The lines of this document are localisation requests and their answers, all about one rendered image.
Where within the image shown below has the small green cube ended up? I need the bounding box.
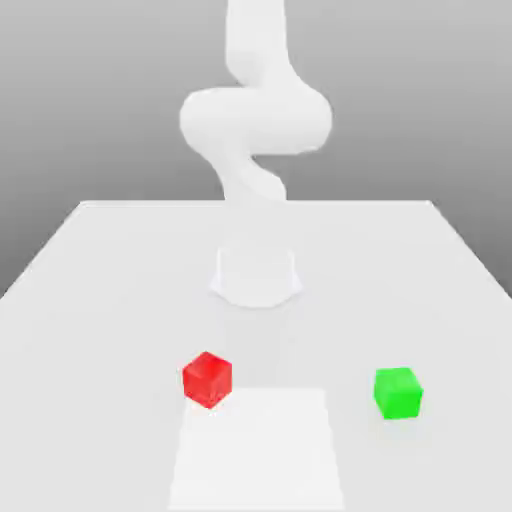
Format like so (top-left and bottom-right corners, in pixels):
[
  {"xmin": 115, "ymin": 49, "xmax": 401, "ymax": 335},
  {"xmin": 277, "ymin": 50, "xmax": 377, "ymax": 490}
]
[{"xmin": 372, "ymin": 366, "xmax": 425, "ymax": 421}]

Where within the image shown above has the small red cube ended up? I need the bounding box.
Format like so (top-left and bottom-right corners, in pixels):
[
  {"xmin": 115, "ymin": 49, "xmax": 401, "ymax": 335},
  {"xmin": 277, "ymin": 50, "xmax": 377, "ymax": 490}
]
[{"xmin": 181, "ymin": 350, "xmax": 234, "ymax": 410}]

